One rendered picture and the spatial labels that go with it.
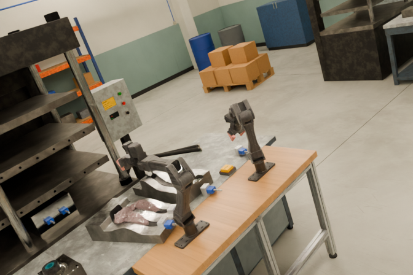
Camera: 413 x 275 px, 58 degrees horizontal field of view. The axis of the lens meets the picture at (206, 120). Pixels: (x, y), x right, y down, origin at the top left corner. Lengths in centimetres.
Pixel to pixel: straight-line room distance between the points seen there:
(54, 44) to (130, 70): 698
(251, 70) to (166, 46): 372
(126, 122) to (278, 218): 136
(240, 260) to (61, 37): 184
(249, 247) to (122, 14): 765
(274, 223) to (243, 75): 426
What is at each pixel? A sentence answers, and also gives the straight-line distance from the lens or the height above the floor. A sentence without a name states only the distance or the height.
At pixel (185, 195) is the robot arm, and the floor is 106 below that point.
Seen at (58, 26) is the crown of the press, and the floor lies 197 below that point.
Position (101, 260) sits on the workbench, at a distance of 213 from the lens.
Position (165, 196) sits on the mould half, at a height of 85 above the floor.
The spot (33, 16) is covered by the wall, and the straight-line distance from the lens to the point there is 884.
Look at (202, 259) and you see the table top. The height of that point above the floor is 80.
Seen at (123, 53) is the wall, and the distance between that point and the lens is 941.
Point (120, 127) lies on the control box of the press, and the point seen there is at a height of 114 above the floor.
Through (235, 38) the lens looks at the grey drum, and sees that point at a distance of 899.
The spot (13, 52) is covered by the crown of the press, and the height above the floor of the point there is 190.
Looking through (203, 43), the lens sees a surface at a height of 71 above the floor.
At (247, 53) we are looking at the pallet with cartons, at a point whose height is 60.
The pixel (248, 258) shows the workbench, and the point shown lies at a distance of 270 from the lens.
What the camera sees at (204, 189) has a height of 85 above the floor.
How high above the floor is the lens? 189
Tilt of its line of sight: 18 degrees down
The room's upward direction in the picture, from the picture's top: 19 degrees counter-clockwise
